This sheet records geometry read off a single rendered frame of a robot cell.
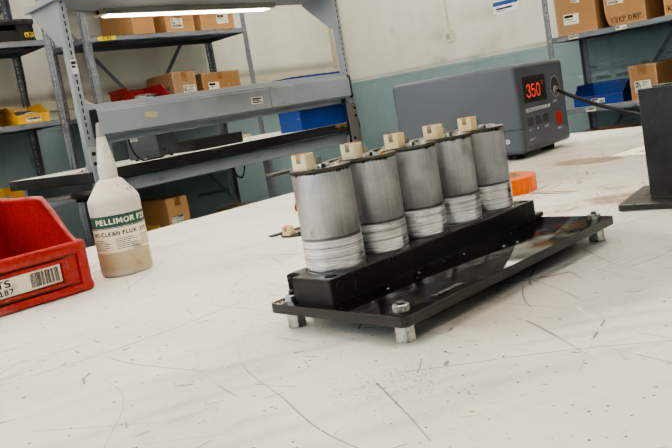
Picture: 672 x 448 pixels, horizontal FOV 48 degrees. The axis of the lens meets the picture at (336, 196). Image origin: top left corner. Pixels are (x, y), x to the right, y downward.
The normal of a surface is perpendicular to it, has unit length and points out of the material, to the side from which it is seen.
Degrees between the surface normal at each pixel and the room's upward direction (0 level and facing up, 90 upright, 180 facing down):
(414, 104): 90
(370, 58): 90
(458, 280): 0
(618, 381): 0
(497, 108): 90
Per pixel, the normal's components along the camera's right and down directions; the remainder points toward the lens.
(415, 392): -0.17, -0.98
